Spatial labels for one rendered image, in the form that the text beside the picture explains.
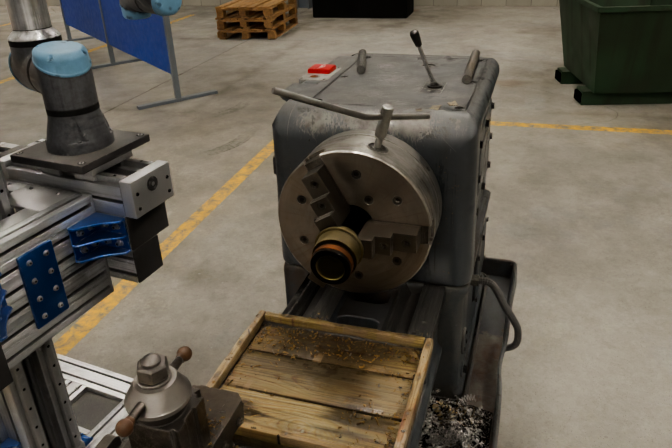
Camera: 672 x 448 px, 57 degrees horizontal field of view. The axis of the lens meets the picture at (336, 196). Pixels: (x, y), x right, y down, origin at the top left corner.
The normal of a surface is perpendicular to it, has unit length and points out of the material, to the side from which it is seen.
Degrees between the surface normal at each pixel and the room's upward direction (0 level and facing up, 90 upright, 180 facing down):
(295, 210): 90
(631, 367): 0
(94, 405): 0
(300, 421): 0
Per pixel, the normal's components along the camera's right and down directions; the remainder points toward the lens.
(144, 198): 0.91, 0.14
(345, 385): -0.04, -0.90
